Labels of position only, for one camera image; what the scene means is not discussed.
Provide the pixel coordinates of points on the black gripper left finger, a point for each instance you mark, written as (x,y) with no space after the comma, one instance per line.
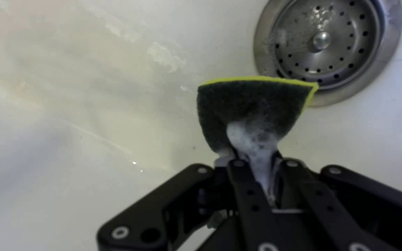
(174,209)

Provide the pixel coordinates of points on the green and yellow sponge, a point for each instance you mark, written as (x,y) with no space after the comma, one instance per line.
(252,104)

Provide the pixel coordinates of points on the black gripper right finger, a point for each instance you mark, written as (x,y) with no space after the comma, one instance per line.
(350,203)

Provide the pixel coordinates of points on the metal sink drain strainer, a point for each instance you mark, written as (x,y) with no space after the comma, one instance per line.
(327,42)

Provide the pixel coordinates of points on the white sink basin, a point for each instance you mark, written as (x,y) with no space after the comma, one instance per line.
(70,139)

